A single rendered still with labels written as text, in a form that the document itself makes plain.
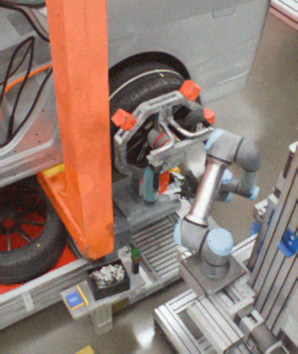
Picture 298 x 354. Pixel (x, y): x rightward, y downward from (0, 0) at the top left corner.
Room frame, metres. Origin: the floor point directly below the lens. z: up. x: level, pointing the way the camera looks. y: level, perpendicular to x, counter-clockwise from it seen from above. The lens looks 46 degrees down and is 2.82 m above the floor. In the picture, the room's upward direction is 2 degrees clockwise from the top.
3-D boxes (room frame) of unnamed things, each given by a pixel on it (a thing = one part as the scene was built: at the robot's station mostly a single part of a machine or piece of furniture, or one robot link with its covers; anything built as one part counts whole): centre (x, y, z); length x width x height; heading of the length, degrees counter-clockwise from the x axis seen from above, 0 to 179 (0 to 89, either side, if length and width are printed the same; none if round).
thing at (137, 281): (1.31, 0.20, 0.44); 0.43 x 0.17 x 0.03; 123
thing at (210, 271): (1.24, -0.34, 0.87); 0.15 x 0.15 x 0.10
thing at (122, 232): (1.87, 0.24, 0.26); 0.42 x 0.18 x 0.35; 33
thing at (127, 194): (2.19, 0.01, 0.32); 0.40 x 0.30 x 0.28; 123
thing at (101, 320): (1.29, 0.22, 0.21); 0.10 x 0.10 x 0.42; 33
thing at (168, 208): (2.16, 0.05, 0.13); 0.50 x 0.36 x 0.10; 123
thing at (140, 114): (2.04, -0.08, 0.85); 0.54 x 0.07 x 0.54; 123
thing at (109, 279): (1.33, 0.17, 0.51); 0.20 x 0.14 x 0.13; 114
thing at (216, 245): (1.24, -0.33, 0.98); 0.13 x 0.12 x 0.14; 65
